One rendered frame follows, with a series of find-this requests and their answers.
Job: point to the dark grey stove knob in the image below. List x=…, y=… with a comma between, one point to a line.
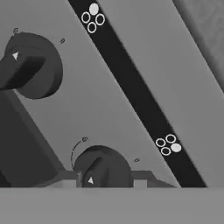
x=109, y=166
x=38, y=73

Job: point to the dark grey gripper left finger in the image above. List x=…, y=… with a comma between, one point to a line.
x=65, y=179

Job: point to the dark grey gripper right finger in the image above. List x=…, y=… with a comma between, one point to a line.
x=143, y=179

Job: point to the grey stove with black strip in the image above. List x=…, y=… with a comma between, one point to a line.
x=96, y=96

